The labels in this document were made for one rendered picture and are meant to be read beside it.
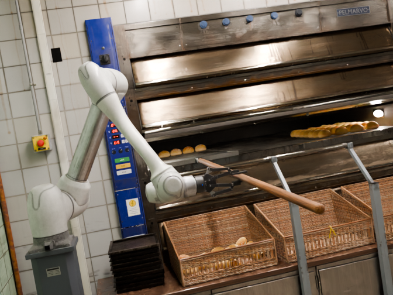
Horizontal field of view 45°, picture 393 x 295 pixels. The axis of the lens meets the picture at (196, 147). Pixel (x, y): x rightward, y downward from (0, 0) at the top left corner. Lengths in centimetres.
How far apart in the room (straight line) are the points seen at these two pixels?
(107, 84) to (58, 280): 87
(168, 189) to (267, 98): 152
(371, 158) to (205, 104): 121
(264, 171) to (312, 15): 109
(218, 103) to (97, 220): 106
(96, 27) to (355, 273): 209
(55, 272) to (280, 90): 184
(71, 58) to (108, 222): 103
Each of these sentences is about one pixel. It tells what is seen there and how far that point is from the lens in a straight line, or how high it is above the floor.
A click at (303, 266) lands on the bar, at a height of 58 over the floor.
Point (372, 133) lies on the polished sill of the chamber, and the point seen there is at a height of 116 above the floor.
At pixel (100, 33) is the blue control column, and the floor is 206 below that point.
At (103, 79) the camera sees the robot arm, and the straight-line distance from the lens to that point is 209.
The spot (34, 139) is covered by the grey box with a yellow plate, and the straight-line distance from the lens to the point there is 297.
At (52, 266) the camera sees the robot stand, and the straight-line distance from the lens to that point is 222.
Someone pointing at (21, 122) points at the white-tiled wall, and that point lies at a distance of 305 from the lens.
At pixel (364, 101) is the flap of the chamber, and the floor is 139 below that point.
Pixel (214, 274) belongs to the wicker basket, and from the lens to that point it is 268.
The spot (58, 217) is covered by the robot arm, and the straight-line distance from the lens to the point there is 220.
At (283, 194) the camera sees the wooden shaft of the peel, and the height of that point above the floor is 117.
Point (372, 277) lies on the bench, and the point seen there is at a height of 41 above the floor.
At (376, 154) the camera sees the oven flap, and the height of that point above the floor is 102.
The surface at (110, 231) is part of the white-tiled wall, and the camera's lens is 307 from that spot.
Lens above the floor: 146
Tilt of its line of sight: 4 degrees down
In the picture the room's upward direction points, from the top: 9 degrees counter-clockwise
